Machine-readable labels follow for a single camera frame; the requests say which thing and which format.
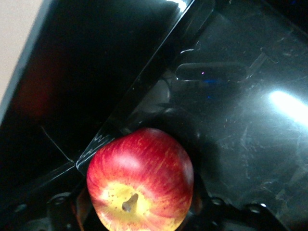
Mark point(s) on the black plastic box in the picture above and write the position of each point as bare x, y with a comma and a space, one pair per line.
216, 120

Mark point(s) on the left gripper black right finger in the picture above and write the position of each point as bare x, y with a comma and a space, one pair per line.
228, 219

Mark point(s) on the red yellow apple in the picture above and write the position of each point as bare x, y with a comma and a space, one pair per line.
144, 173

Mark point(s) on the brown table cover mat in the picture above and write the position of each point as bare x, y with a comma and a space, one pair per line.
12, 36

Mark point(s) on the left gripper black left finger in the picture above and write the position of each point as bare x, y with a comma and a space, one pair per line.
55, 214

